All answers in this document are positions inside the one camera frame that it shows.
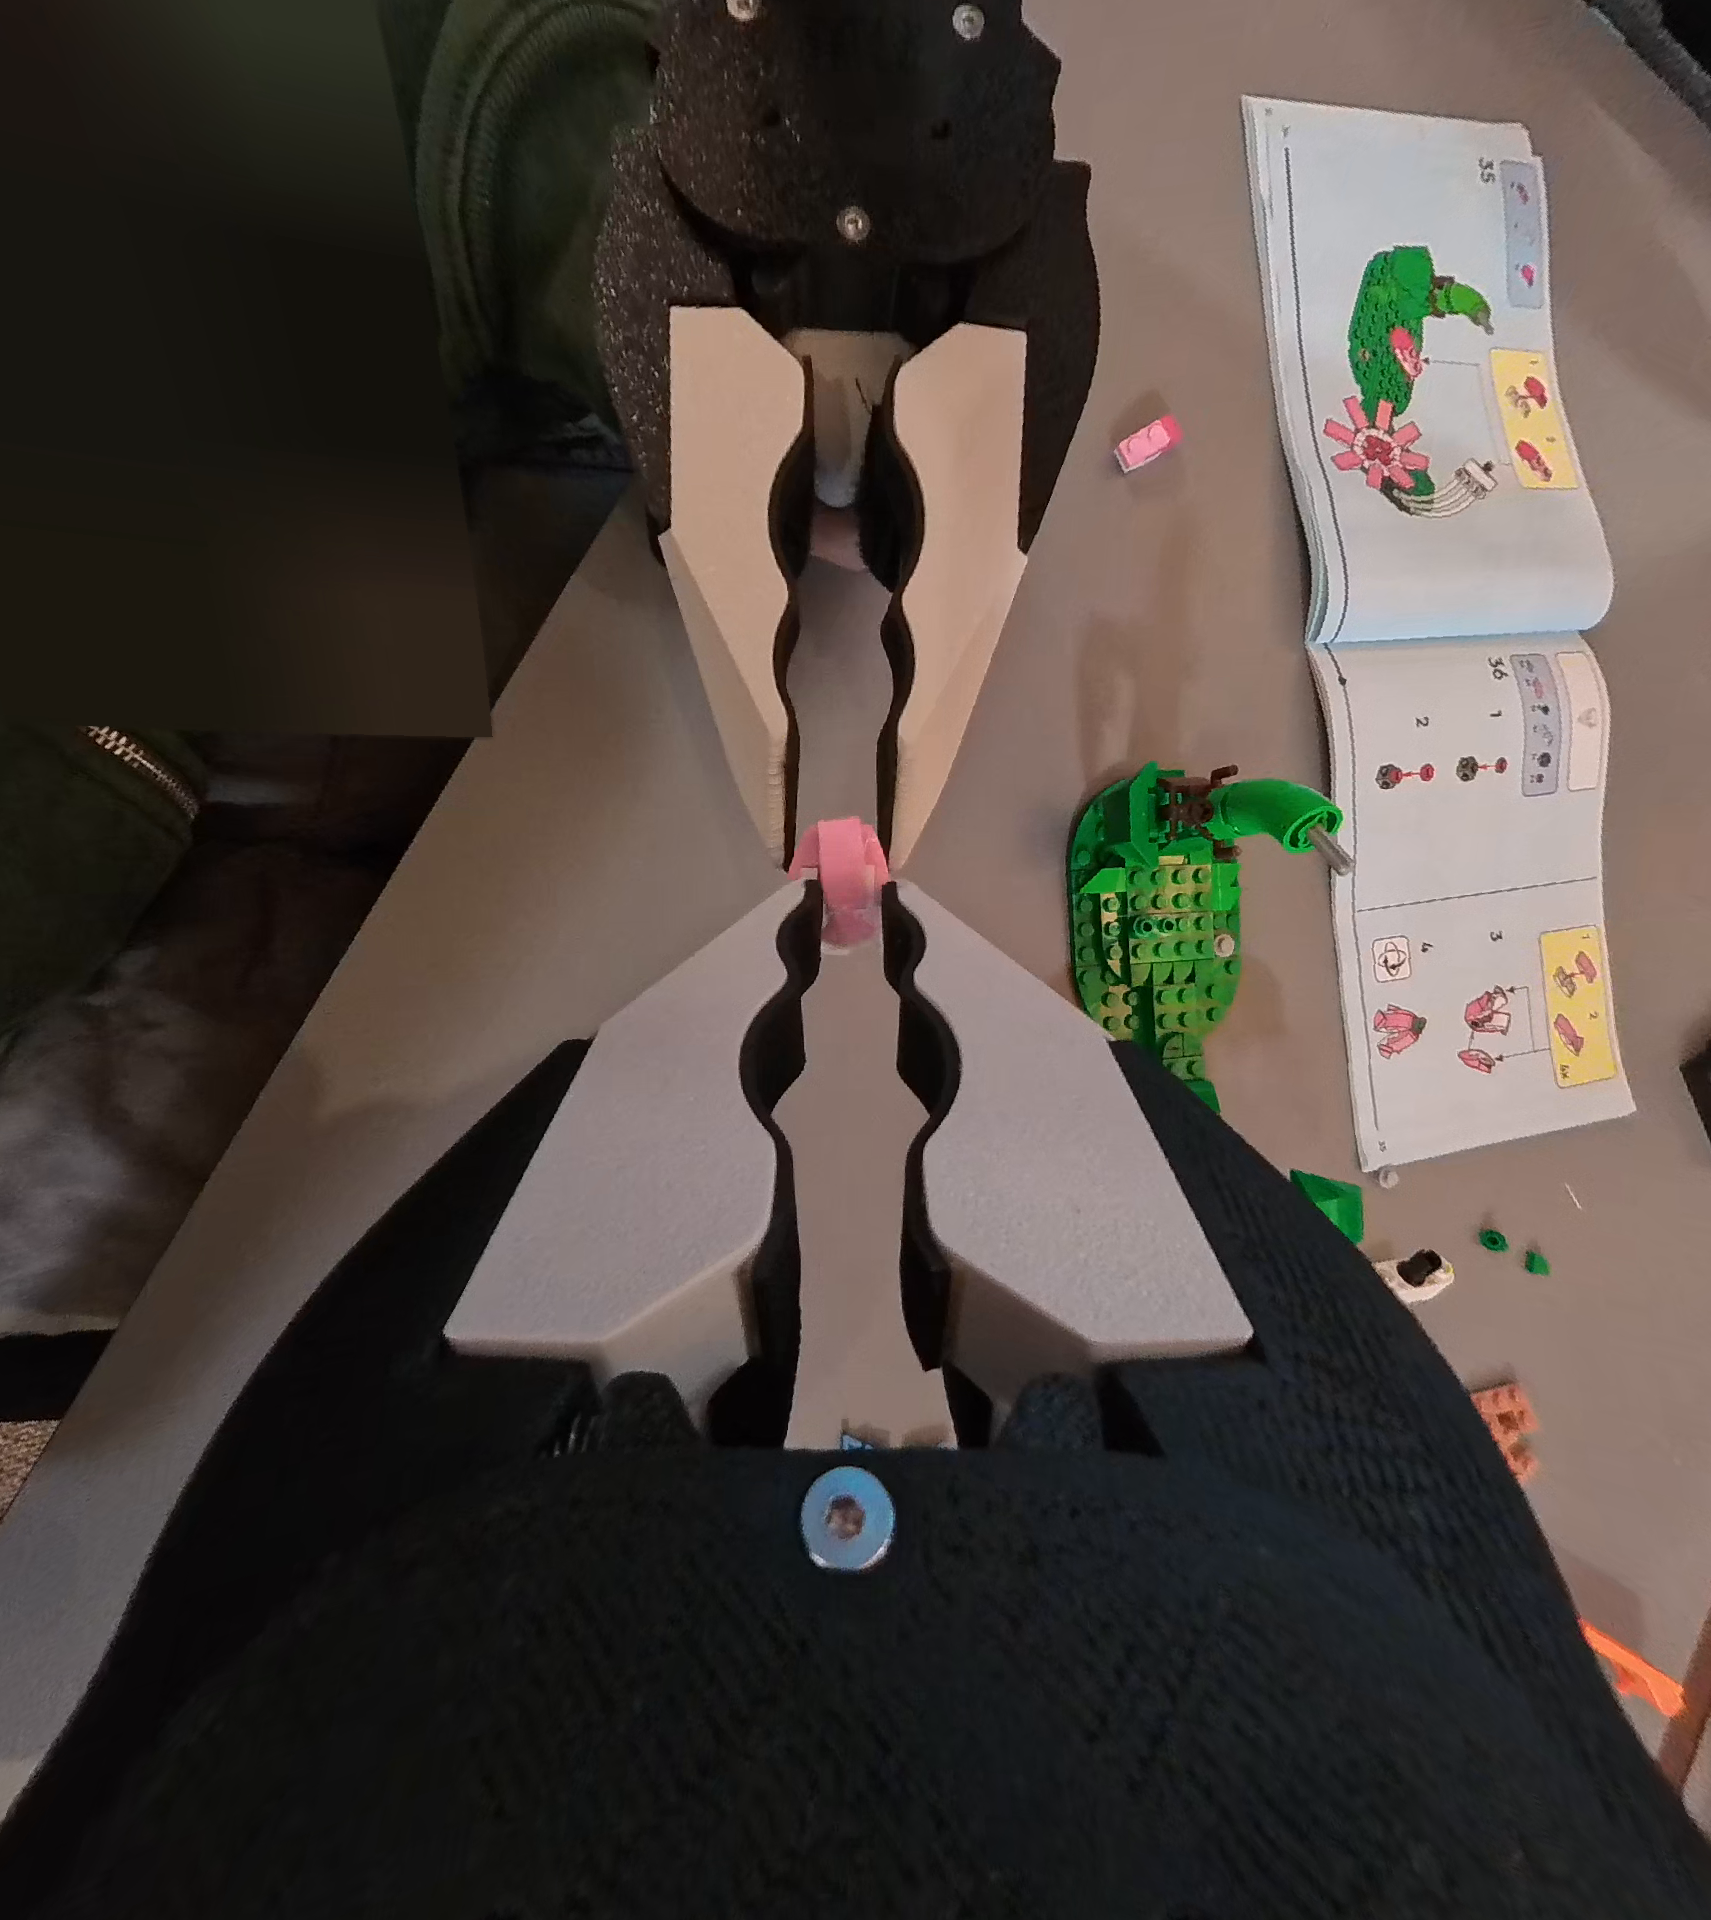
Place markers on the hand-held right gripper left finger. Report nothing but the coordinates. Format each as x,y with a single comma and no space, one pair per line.
615,1200

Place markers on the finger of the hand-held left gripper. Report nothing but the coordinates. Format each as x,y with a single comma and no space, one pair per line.
719,494
967,494

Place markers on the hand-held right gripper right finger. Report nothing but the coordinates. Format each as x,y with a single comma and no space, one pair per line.
1095,1200

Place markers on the pink lego piece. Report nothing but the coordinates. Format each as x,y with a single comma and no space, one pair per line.
839,871

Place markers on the pink lego brick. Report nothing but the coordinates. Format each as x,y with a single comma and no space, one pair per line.
1147,440

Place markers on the green lego leaf piece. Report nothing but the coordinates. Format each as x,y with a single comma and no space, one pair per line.
1327,1202

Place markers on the green lego model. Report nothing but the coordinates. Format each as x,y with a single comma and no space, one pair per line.
1155,931

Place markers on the white lego piece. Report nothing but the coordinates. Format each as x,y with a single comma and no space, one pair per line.
1417,1272

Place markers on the pile of orange lego pieces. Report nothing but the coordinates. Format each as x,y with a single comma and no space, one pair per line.
1499,1425

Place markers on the lego instruction booklet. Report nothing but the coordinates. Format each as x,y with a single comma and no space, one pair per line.
1439,524

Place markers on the orange lego piece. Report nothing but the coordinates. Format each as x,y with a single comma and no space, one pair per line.
1635,1665

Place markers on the person's grey pants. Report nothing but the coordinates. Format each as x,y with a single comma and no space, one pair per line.
44,1171

